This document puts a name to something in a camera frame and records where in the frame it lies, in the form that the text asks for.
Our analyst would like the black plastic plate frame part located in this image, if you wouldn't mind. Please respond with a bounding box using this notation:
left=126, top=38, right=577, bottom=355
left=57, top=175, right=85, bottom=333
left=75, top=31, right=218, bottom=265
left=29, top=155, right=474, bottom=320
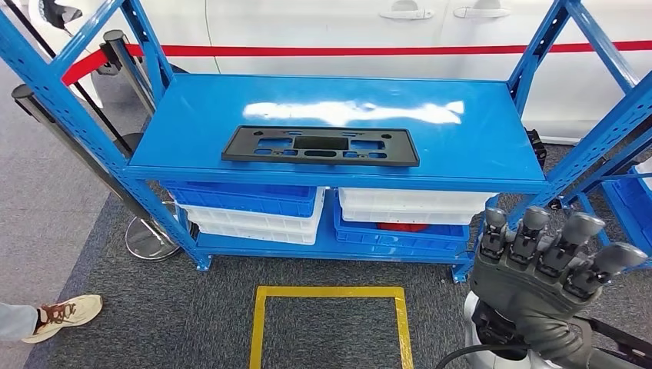
left=221, top=125, right=421, bottom=168

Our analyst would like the blue metal shelf rack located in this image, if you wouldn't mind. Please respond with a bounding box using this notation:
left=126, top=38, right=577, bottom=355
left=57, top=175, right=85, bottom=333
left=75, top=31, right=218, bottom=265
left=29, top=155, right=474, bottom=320
left=560, top=158, right=652, bottom=271
left=0, top=0, right=652, bottom=284

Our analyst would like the white plastic bin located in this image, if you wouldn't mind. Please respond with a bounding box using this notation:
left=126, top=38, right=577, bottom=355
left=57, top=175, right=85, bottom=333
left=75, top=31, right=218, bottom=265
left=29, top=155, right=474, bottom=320
left=191, top=221, right=319, bottom=246
left=338, top=187, right=497, bottom=226
left=175, top=187, right=327, bottom=235

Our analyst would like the blue plastic bin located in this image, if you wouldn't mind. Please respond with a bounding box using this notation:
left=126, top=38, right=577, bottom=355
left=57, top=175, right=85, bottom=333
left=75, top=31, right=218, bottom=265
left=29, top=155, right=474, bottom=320
left=333, top=191, right=471, bottom=253
left=161, top=181, right=319, bottom=218

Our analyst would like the red item in bin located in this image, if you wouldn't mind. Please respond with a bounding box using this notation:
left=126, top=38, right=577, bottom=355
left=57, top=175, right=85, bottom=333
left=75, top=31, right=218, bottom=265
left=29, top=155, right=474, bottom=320
left=377, top=222, right=426, bottom=234

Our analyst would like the white car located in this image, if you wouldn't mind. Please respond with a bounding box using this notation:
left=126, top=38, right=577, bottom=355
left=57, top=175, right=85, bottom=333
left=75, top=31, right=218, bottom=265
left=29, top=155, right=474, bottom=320
left=28, top=0, right=652, bottom=146

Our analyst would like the small black device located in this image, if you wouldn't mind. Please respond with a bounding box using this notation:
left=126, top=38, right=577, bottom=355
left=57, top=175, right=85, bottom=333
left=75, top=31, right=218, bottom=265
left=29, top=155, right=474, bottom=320
left=527, top=128, right=548, bottom=170

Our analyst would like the person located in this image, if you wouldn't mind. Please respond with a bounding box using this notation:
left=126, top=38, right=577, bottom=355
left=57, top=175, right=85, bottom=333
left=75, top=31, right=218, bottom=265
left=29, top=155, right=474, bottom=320
left=0, top=294, right=104, bottom=344

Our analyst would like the chrome stanchion post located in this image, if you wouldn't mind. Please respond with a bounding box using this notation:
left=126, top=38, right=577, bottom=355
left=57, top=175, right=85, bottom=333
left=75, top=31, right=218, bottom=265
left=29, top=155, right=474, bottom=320
left=101, top=29, right=156, bottom=117
left=11, top=84, right=181, bottom=262

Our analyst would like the white car door handle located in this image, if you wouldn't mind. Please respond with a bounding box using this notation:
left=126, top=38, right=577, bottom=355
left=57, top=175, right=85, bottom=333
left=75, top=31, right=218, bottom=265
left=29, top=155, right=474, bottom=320
left=453, top=0, right=512, bottom=20
left=379, top=0, right=435, bottom=22

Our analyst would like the thin black post disc base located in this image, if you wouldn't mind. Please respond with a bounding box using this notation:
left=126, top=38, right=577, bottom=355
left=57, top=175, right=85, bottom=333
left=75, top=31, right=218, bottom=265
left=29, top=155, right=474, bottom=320
left=2, top=0, right=146, bottom=156

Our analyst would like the black camera cable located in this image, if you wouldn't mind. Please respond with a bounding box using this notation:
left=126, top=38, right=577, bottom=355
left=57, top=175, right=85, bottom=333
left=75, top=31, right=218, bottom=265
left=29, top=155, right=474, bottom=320
left=435, top=344, right=531, bottom=369

